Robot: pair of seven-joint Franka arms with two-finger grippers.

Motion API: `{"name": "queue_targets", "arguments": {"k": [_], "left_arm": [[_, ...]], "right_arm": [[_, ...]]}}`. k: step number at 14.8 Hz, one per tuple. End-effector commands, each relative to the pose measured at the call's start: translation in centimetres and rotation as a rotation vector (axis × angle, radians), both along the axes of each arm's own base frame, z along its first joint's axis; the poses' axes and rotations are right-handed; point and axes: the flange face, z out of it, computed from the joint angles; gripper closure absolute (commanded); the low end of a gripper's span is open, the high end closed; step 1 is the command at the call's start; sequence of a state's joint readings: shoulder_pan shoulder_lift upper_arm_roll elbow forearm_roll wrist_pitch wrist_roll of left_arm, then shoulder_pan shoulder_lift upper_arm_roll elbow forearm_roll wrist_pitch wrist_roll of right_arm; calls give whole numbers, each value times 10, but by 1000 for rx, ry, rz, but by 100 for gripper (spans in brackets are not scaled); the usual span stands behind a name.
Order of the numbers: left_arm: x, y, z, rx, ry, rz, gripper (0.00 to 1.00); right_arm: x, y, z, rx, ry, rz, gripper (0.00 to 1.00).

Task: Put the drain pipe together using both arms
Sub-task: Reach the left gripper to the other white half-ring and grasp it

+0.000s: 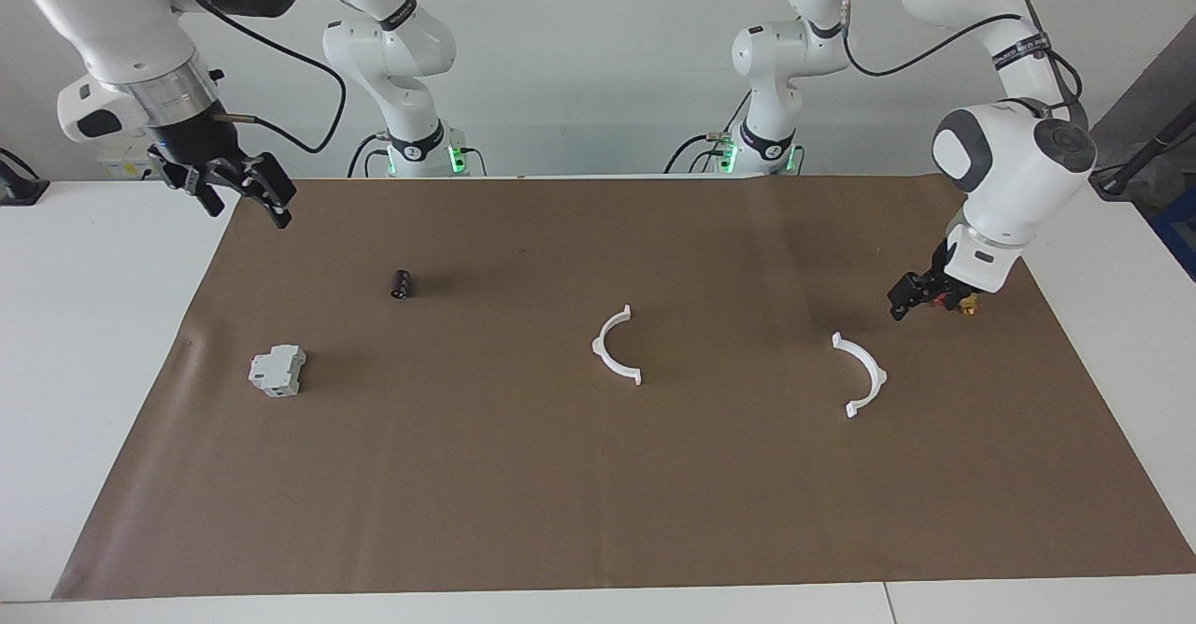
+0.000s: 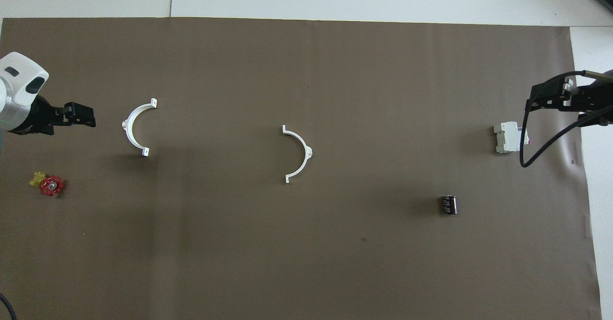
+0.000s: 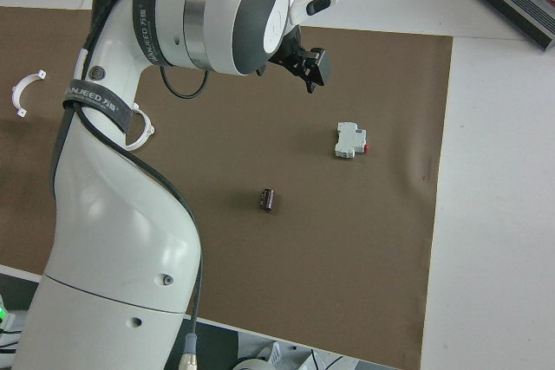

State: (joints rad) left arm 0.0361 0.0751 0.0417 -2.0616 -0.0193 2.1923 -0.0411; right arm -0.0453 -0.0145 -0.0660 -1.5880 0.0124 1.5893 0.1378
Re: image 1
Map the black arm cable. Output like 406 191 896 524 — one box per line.
154 0 349 155
839 0 1087 132

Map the white wall socket box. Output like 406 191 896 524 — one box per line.
97 131 200 180

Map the black stand pole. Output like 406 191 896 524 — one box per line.
1088 99 1196 202

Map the white circuit breaker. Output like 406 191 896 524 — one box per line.
247 344 308 400

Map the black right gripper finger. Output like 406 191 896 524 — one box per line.
243 150 300 232
180 174 227 219

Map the brown paper table mat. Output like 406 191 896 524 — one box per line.
51 176 1196 601

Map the black base cable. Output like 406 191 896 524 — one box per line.
662 127 750 177
347 133 388 179

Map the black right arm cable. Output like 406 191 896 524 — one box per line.
154 0 349 155

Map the black desk device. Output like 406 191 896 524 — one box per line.
0 147 50 207

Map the white half pipe clamp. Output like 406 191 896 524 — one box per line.
831 331 889 419
591 304 645 388

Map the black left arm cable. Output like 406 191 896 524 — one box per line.
839 0 1087 132

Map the blue crate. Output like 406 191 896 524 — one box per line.
1150 183 1196 281

